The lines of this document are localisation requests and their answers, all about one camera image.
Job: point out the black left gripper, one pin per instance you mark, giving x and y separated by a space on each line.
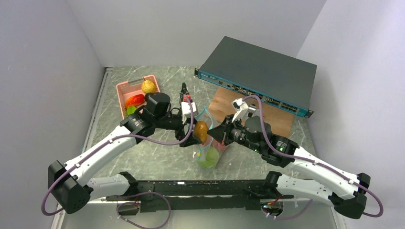
190 140

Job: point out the wooden board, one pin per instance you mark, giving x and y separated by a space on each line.
221 105

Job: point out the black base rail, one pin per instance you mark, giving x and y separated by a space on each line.
203 194

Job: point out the teal network switch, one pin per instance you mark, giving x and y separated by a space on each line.
278 80

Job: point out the aluminium frame rail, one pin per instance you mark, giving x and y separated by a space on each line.
59 217

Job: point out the pink perforated plastic basket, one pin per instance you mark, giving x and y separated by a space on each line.
127 89

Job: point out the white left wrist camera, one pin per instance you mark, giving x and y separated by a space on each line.
186 109

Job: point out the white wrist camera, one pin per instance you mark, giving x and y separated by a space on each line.
241 109
186 109

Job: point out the green cabbage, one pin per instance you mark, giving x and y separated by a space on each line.
210 158

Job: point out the black pliers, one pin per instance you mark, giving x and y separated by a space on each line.
183 90

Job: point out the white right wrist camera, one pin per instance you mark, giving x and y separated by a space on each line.
241 109

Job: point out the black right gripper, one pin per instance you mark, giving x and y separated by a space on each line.
221 133

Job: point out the clear zip top bag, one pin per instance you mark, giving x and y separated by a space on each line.
211 122

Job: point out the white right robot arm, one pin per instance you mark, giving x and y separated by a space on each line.
344 191

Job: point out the green bell pepper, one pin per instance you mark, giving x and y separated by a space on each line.
130 110

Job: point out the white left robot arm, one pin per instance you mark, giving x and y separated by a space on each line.
73 183

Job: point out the yellow pear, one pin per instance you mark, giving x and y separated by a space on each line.
148 87

